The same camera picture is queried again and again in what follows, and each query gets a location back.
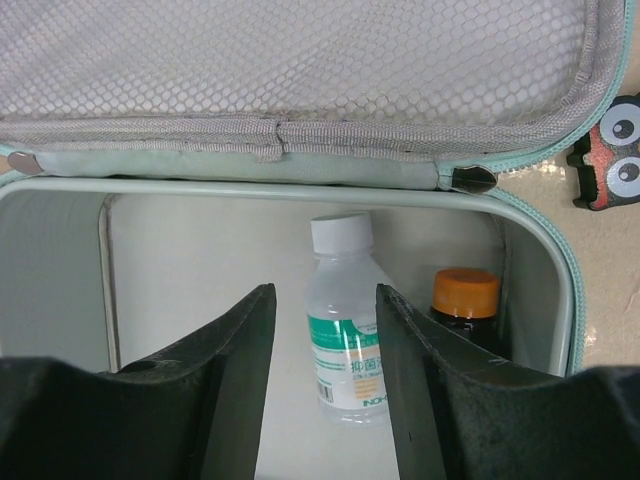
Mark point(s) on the brown medicine bottle orange cap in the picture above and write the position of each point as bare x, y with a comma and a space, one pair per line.
467, 301

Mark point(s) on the clear bottle green label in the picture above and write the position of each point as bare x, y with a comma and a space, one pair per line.
341, 318

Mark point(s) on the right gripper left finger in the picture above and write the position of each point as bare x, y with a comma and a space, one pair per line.
192, 410

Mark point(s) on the red owl toy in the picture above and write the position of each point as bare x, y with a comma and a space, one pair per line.
606, 158

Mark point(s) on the mint green medicine case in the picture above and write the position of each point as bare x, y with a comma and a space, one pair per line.
167, 157

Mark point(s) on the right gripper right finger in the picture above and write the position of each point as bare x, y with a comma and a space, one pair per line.
460, 412

